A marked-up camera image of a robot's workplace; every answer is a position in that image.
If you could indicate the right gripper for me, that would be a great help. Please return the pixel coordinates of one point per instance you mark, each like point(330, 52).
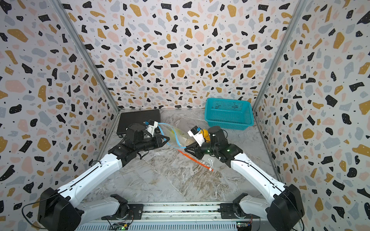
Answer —
point(196, 149)

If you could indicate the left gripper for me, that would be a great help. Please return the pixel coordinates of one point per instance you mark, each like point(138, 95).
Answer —
point(158, 143)

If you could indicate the clear blue zip-top bag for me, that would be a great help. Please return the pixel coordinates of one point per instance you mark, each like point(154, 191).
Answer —
point(167, 130)

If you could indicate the beige round fruit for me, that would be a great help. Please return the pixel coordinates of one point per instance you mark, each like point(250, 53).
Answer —
point(189, 141)

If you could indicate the green pear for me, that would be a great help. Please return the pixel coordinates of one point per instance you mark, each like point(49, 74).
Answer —
point(177, 136)

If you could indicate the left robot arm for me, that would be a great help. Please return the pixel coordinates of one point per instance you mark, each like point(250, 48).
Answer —
point(63, 210)

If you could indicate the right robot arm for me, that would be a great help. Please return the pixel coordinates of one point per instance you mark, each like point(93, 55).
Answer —
point(282, 205)

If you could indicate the clear red zip-top bag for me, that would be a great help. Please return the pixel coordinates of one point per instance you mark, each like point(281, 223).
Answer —
point(200, 162)

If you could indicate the orange fruit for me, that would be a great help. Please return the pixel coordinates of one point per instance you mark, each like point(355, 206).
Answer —
point(206, 135)

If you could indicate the black briefcase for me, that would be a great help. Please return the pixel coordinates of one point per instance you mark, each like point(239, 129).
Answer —
point(136, 117)

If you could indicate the teal plastic basket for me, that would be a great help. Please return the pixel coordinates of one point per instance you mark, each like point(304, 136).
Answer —
point(229, 114)

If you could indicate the green circuit board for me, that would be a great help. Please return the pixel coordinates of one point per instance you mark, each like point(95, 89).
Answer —
point(119, 227)

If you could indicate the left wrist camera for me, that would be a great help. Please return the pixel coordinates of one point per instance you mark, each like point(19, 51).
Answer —
point(151, 125)

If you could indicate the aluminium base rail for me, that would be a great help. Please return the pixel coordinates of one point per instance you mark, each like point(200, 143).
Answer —
point(195, 216)

